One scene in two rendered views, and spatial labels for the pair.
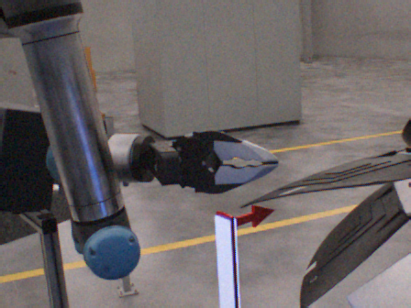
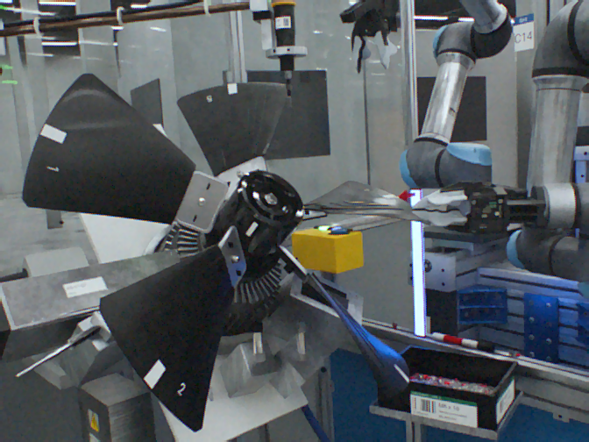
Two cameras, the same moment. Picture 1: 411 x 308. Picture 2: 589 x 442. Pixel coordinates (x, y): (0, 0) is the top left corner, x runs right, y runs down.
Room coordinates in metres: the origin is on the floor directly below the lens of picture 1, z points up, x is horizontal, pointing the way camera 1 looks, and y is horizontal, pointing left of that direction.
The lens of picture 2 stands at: (1.74, -0.41, 1.32)
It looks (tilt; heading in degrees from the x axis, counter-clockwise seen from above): 8 degrees down; 174
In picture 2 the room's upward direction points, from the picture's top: 3 degrees counter-clockwise
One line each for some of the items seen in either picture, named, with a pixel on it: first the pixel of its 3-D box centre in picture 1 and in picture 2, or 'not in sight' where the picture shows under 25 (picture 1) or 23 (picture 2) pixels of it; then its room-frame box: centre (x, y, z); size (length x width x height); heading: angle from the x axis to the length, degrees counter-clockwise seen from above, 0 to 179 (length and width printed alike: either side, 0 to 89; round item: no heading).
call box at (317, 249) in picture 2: not in sight; (327, 251); (0.24, -0.17, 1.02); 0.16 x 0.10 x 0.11; 35
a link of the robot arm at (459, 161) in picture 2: not in sight; (467, 167); (0.14, 0.25, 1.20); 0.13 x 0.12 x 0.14; 38
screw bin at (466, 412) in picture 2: not in sight; (447, 386); (0.71, -0.03, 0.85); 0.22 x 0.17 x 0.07; 50
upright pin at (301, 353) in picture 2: not in sight; (301, 341); (0.73, -0.30, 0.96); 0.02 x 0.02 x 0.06
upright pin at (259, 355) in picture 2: not in sight; (258, 341); (0.78, -0.38, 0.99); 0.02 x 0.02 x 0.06
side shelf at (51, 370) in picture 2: not in sight; (116, 346); (0.31, -0.71, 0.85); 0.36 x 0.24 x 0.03; 125
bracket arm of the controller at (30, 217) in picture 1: (29, 210); not in sight; (0.99, 0.37, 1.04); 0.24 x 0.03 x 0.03; 35
